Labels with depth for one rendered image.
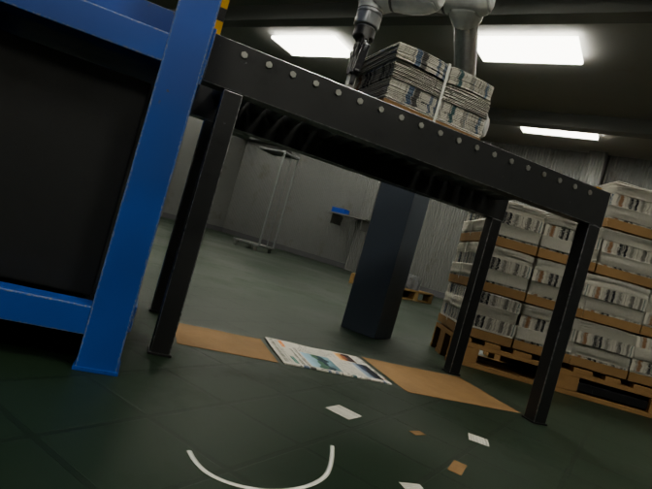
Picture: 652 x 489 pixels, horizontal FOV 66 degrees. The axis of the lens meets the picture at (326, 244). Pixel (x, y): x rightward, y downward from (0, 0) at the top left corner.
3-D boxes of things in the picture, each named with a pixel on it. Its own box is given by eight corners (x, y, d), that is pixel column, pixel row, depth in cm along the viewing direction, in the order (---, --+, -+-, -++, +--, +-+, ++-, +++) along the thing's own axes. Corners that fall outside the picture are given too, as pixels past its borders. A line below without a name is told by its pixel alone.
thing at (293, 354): (357, 358, 190) (358, 356, 190) (391, 385, 163) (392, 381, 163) (264, 340, 178) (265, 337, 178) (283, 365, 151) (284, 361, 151)
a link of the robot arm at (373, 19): (375, 22, 180) (371, 38, 180) (353, 12, 177) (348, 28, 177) (387, 13, 172) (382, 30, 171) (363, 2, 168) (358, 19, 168)
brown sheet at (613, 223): (568, 228, 282) (570, 221, 282) (617, 243, 282) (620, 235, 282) (605, 225, 245) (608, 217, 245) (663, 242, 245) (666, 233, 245)
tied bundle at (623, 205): (568, 229, 283) (578, 190, 283) (618, 244, 283) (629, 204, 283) (604, 227, 245) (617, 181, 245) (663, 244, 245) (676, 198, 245)
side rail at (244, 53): (589, 227, 172) (599, 193, 172) (603, 228, 167) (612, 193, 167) (200, 84, 128) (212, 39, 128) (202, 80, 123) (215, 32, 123)
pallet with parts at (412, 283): (400, 299, 621) (407, 274, 621) (346, 282, 664) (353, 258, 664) (432, 304, 717) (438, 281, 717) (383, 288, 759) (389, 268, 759)
